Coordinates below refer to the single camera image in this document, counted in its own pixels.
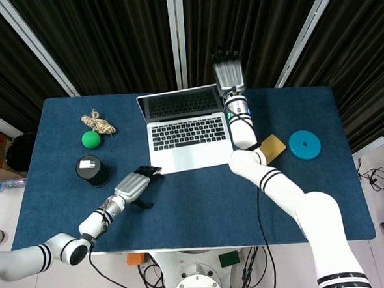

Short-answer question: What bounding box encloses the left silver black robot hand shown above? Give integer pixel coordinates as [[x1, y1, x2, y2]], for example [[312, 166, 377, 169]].
[[112, 164, 167, 210]]

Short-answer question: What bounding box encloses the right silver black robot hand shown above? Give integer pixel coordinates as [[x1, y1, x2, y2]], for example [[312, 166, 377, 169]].
[[209, 48, 248, 100]]

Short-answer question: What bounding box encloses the silver laptop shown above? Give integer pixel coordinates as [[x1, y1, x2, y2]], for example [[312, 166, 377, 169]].
[[135, 82, 237, 177]]

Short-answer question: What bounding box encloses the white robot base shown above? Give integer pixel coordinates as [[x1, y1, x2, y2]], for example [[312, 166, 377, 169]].
[[149, 244, 254, 288]]

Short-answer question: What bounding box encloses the black mesh pen cup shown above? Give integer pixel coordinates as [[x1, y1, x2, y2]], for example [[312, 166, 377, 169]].
[[74, 153, 111, 190]]

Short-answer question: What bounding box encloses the green ball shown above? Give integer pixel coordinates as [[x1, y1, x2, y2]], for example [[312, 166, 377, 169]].
[[81, 130, 102, 149]]

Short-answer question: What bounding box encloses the blue table cloth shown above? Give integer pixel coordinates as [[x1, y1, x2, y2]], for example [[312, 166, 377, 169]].
[[2, 78, 377, 262]]

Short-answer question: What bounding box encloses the orange box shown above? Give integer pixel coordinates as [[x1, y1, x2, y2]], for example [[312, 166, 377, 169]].
[[126, 252, 147, 265]]

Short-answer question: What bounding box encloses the dark curtain panel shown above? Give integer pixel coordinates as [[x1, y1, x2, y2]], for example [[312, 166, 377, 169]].
[[0, 0, 73, 136], [182, 0, 333, 93], [281, 0, 384, 158], [7, 0, 178, 102]]

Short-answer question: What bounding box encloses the tan wooden block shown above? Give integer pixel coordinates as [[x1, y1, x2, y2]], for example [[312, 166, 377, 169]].
[[258, 133, 288, 166]]

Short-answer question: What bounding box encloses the teal round weight disc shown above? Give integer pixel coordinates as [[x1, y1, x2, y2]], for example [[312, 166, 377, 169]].
[[288, 128, 323, 162]]

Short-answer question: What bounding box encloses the black waste bin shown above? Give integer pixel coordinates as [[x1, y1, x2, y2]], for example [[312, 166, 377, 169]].
[[4, 132, 40, 175]]

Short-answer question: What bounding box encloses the green box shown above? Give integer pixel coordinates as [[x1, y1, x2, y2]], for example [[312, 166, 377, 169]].
[[217, 250, 241, 269]]

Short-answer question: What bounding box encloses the clear plastic bottle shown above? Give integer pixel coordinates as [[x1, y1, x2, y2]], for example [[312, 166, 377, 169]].
[[0, 177, 28, 193]]

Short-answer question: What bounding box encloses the cardboard box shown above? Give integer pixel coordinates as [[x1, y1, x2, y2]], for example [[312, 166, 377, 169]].
[[0, 119, 27, 181]]

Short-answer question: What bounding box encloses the white partition frame post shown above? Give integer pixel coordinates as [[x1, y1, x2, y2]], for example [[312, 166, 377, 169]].
[[166, 0, 189, 90], [0, 0, 81, 102], [0, 104, 25, 139], [350, 131, 384, 161], [269, 0, 349, 88]]

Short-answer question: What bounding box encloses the beige rope bundle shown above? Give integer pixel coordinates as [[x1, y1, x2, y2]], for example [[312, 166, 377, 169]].
[[80, 107, 118, 139]]

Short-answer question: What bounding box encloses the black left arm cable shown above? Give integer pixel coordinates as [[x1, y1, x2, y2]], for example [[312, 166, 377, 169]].
[[84, 212, 149, 288]]

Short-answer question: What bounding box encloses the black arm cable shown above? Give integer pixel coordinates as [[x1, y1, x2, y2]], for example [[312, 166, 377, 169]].
[[221, 85, 277, 288], [84, 212, 149, 288]]

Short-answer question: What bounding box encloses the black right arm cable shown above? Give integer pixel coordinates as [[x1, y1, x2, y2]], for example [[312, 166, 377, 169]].
[[221, 85, 277, 288]]

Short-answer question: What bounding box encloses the black floor cable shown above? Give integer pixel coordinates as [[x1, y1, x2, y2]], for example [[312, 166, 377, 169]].
[[355, 156, 384, 192]]

